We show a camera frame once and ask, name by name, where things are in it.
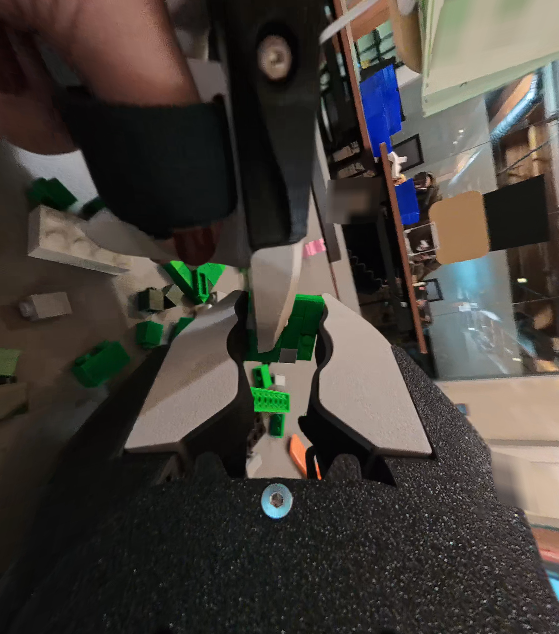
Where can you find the black studded plate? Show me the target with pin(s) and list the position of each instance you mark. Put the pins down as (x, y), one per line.
(255, 428)

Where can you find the white studded brick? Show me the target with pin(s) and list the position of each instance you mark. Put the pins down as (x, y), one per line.
(76, 242)

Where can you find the dark green brick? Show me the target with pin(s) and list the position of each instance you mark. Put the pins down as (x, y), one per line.
(153, 299)
(51, 193)

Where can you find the open instruction booklet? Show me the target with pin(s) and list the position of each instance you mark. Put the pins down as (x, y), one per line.
(497, 49)

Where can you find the blue storage bin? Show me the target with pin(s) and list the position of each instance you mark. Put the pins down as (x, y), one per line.
(408, 203)
(381, 109)

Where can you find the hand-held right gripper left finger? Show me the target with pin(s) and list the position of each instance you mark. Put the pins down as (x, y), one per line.
(190, 386)

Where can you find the orange brick separator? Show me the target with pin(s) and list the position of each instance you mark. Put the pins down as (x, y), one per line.
(304, 455)

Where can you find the wooden shelf unit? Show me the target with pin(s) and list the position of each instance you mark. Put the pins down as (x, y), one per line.
(403, 247)

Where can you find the small white brick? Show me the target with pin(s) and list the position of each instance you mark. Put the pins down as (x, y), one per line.
(49, 305)

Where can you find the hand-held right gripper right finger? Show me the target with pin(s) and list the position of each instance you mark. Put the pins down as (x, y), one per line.
(373, 396)

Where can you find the pink pig brick model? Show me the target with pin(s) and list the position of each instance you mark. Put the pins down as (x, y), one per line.
(314, 247)

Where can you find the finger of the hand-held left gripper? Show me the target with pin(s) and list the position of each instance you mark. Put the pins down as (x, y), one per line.
(274, 287)

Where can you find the green slope brick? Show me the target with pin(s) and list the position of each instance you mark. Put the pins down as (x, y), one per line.
(262, 376)

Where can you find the dark olive brick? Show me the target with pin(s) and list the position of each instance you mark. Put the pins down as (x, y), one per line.
(7, 400)

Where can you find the person's left hand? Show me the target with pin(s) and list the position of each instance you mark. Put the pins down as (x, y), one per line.
(61, 49)

